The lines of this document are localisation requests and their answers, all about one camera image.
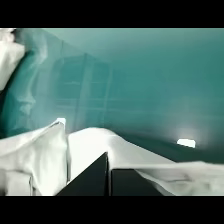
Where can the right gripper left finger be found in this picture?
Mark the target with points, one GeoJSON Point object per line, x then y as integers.
{"type": "Point", "coordinates": [91, 178]}

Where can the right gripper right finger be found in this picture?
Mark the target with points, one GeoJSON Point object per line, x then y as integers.
{"type": "Point", "coordinates": [131, 183]}

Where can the pale grey T-shirt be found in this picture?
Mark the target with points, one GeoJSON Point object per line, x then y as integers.
{"type": "Point", "coordinates": [93, 146]}

